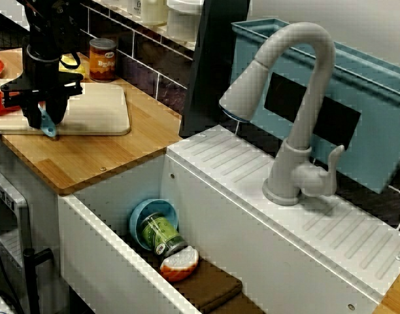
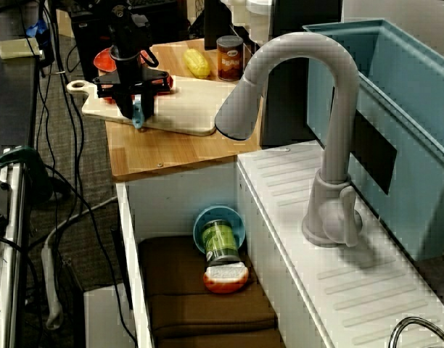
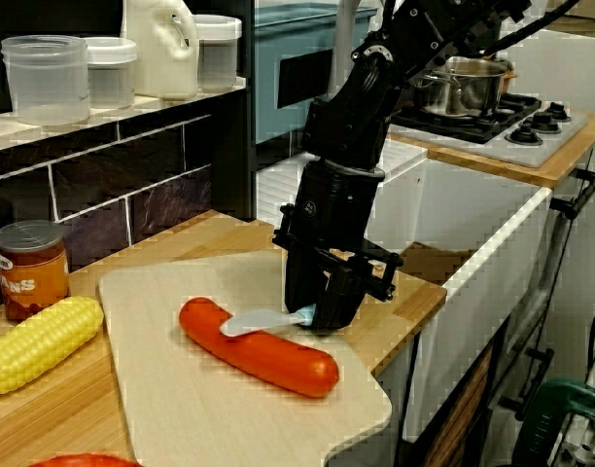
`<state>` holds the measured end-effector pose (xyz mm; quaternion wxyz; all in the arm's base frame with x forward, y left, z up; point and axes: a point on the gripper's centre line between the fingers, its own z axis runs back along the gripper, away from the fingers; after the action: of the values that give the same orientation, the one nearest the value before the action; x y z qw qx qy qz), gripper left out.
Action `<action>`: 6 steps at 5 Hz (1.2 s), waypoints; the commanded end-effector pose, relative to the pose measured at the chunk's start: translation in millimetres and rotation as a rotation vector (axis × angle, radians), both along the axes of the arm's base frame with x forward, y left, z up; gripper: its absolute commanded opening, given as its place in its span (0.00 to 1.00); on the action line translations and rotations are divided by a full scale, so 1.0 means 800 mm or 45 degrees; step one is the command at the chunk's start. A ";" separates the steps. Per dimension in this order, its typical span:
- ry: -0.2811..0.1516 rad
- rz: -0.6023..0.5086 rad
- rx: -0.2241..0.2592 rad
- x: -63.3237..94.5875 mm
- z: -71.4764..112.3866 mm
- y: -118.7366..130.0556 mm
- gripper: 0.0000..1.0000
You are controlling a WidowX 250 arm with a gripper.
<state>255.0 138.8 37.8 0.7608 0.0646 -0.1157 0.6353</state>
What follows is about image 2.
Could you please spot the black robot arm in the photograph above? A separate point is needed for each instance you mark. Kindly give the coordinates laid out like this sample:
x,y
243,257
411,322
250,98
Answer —
x,y
129,32

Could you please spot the green can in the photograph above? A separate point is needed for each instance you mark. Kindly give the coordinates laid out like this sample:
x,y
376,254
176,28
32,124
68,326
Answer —
x,y
218,241

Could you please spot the grey toy faucet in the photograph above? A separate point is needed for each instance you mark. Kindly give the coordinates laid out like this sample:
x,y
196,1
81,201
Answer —
x,y
338,145

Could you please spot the blue bowl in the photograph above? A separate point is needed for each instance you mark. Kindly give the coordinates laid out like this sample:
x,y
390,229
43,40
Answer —
x,y
237,222

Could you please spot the dark grey desk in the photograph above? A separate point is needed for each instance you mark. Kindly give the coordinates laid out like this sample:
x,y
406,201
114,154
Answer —
x,y
8,108

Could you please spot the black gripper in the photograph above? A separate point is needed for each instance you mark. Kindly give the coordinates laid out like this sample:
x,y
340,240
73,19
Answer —
x,y
129,78

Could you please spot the white toy sink unit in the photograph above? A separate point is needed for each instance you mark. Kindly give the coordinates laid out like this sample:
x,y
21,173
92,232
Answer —
x,y
298,253

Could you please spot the tall clear white-lidded container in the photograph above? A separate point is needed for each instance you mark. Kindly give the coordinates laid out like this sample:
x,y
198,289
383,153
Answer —
x,y
259,18

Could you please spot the red toy sausage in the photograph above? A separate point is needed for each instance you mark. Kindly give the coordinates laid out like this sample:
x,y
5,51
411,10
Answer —
x,y
166,87

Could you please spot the steel pot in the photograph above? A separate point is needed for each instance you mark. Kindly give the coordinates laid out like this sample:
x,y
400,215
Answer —
x,y
412,319

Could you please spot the blue plastic bin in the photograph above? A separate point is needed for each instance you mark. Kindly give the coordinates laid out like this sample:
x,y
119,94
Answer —
x,y
418,181

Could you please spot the brown cloth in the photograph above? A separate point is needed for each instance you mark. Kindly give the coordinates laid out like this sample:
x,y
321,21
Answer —
x,y
178,290

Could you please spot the aluminium frame rail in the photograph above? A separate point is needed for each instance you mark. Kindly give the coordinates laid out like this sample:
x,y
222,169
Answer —
x,y
11,253

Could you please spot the orange white toy sushi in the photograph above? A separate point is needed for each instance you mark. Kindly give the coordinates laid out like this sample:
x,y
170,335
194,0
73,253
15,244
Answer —
x,y
222,286

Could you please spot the orange beans can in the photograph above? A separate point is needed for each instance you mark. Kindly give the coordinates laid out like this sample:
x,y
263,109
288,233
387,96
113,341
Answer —
x,y
230,58

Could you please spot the white box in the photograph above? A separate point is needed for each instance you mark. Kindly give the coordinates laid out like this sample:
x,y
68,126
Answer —
x,y
106,319

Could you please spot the yellow toy corn cob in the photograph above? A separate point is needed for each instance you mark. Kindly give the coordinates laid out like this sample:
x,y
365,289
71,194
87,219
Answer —
x,y
196,64

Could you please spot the red plate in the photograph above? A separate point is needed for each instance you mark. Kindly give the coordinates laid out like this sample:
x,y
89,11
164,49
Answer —
x,y
100,61

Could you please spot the black vertical panel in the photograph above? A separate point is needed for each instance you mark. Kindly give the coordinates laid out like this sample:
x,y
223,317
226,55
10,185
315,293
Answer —
x,y
287,108

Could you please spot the green clamp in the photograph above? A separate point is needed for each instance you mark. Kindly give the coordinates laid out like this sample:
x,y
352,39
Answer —
x,y
26,156

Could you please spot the light wooden cutting board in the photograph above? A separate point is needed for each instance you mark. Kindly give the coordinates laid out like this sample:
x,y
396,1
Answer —
x,y
193,108

